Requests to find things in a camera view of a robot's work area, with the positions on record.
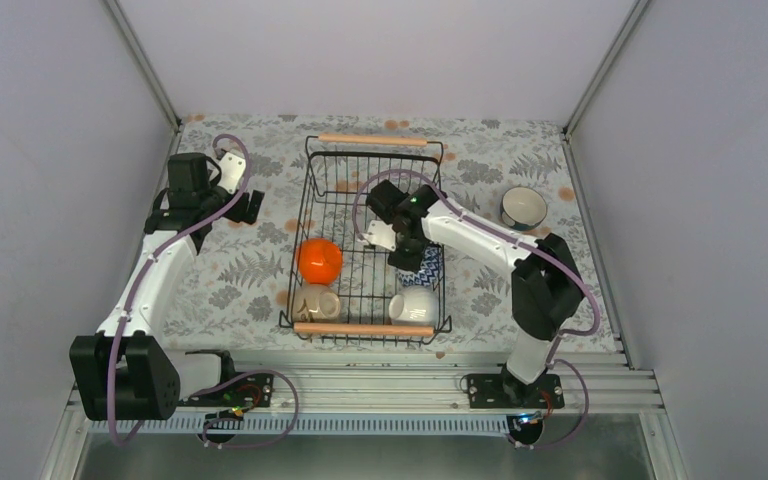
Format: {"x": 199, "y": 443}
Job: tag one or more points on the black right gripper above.
{"x": 409, "y": 262}

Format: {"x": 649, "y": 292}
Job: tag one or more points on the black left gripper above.
{"x": 238, "y": 214}

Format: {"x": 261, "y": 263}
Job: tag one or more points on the teal and white bowl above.
{"x": 522, "y": 208}

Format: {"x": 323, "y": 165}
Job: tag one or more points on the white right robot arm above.
{"x": 546, "y": 287}

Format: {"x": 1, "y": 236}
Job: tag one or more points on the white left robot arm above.
{"x": 126, "y": 370}

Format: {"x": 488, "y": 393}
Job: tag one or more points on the floral patterned table mat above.
{"x": 236, "y": 292}

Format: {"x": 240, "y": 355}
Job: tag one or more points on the orange bowl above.
{"x": 319, "y": 261}

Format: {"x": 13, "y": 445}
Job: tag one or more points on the beige bowl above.
{"x": 315, "y": 303}

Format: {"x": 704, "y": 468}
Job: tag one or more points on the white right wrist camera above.
{"x": 380, "y": 234}

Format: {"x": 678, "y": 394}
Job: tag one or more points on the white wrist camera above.
{"x": 233, "y": 166}
{"x": 380, "y": 234}

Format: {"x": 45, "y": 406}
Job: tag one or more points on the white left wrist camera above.
{"x": 233, "y": 166}

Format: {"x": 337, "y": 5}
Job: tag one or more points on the black wire dish rack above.
{"x": 351, "y": 245}

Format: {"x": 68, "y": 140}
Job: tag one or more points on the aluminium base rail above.
{"x": 394, "y": 416}

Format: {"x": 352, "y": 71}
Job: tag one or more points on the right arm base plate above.
{"x": 503, "y": 391}

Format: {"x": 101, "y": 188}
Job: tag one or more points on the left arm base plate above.
{"x": 253, "y": 391}

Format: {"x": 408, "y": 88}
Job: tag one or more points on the aluminium frame post left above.
{"x": 144, "y": 66}

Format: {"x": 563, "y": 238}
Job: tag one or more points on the aluminium frame post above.
{"x": 627, "y": 29}
{"x": 144, "y": 66}

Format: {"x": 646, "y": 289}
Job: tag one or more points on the aluminium frame post right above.
{"x": 627, "y": 29}

